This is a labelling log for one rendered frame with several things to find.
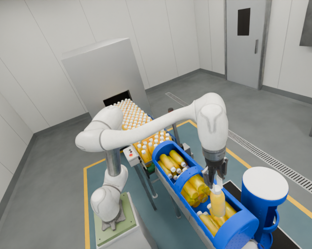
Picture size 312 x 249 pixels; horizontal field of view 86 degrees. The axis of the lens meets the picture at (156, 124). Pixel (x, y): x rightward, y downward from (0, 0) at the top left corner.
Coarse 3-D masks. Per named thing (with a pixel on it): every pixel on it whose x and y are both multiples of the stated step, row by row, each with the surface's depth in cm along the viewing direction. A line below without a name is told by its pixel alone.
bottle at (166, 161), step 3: (162, 156) 150; (165, 156) 150; (159, 159) 153; (162, 159) 148; (165, 159) 146; (168, 159) 146; (162, 162) 148; (165, 162) 144; (168, 162) 142; (171, 162) 143; (165, 165) 143; (168, 165) 141; (171, 165) 140; (168, 168) 141
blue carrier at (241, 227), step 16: (160, 144) 151; (176, 144) 154; (192, 160) 132; (192, 176) 117; (176, 192) 122; (224, 192) 103; (192, 208) 107; (240, 208) 94; (224, 224) 88; (240, 224) 85; (256, 224) 93; (224, 240) 85; (240, 240) 91
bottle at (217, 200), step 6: (210, 192) 83; (222, 192) 80; (210, 198) 82; (216, 198) 79; (222, 198) 79; (216, 204) 80; (222, 204) 80; (216, 210) 83; (222, 210) 83; (222, 216) 86
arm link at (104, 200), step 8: (96, 192) 114; (104, 192) 113; (112, 192) 118; (96, 200) 110; (104, 200) 110; (112, 200) 115; (96, 208) 110; (104, 208) 110; (112, 208) 115; (104, 216) 113; (112, 216) 117
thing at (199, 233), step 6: (156, 174) 175; (162, 180) 163; (168, 186) 153; (174, 198) 146; (180, 204) 137; (186, 216) 132; (192, 222) 125; (198, 228) 118; (198, 234) 119; (204, 240) 114; (210, 246) 109; (246, 246) 101; (252, 246) 101
